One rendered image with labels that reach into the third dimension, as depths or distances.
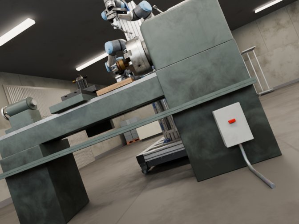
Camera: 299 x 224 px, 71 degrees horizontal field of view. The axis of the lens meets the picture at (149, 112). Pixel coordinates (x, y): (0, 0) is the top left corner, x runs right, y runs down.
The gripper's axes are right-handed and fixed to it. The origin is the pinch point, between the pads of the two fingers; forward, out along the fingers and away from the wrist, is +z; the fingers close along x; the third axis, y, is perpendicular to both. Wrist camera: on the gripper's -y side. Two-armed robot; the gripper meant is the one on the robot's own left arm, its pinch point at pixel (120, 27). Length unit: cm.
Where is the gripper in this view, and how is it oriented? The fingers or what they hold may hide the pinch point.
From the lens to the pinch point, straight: 175.0
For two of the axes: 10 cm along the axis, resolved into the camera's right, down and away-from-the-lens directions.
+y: -9.2, 3.6, 1.4
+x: -2.3, -2.2, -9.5
